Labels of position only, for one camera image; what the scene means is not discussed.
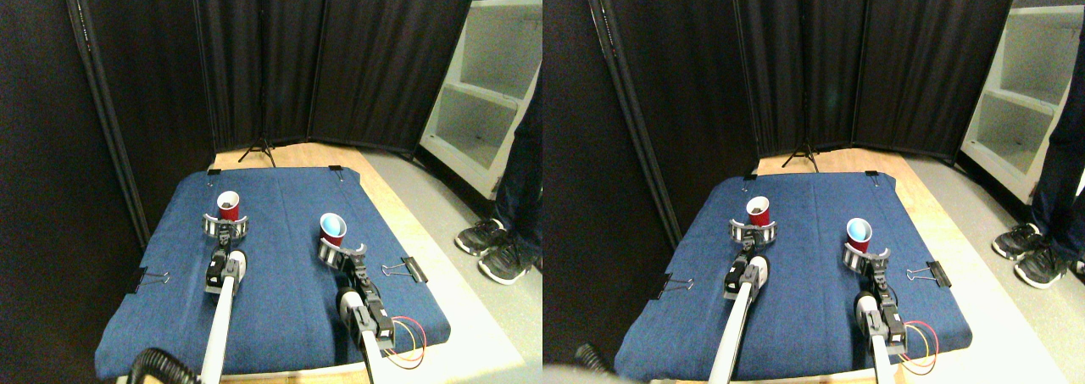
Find red cup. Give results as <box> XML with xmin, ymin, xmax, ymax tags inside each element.
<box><xmin>216</xmin><ymin>191</ymin><xmax>241</xmax><ymax>225</ymax></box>
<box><xmin>746</xmin><ymin>196</ymin><xmax>771</xmax><ymax>230</ymax></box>
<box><xmin>846</xmin><ymin>218</ymin><xmax>874</xmax><ymax>255</ymax></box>
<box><xmin>320</xmin><ymin>213</ymin><xmax>348</xmax><ymax>251</ymax></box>

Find dark blue cloth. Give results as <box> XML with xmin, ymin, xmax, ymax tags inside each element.
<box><xmin>95</xmin><ymin>165</ymin><xmax>451</xmax><ymax>381</ymax></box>
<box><xmin>615</xmin><ymin>172</ymin><xmax>973</xmax><ymax>381</ymax></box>

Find black curtain stand foot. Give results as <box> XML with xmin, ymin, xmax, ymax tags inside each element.
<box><xmin>238</xmin><ymin>136</ymin><xmax>278</xmax><ymax>170</ymax></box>
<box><xmin>782</xmin><ymin>138</ymin><xmax>820</xmax><ymax>174</ymax></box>

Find black curtain stand pole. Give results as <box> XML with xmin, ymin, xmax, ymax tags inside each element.
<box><xmin>66</xmin><ymin>0</ymin><xmax>152</xmax><ymax>249</ymax></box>
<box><xmin>585</xmin><ymin>0</ymin><xmax>683</xmax><ymax>249</ymax></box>

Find person's legs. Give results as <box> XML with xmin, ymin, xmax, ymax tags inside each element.
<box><xmin>454</xmin><ymin>62</ymin><xmax>543</xmax><ymax>286</ymax></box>
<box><xmin>992</xmin><ymin>58</ymin><xmax>1085</xmax><ymax>291</ymax></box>

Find white shelf unit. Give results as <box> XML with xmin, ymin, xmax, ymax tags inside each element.
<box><xmin>960</xmin><ymin>7</ymin><xmax>1085</xmax><ymax>205</ymax></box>
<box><xmin>419</xmin><ymin>0</ymin><xmax>543</xmax><ymax>201</ymax></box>

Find red wire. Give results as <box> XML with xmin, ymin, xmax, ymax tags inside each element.
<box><xmin>390</xmin><ymin>316</ymin><xmax>427</xmax><ymax>365</ymax></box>
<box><xmin>904</xmin><ymin>320</ymin><xmax>940</xmax><ymax>368</ymax></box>

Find orange wire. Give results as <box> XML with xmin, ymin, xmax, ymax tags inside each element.
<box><xmin>383</xmin><ymin>323</ymin><xmax>423</xmax><ymax>370</ymax></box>
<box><xmin>899</xmin><ymin>326</ymin><xmax>936</xmax><ymax>375</ymax></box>

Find black ribbed hose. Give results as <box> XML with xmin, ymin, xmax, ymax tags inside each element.
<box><xmin>127</xmin><ymin>348</ymin><xmax>204</xmax><ymax>384</ymax></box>
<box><xmin>575</xmin><ymin>343</ymin><xmax>613</xmax><ymax>378</ymax></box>

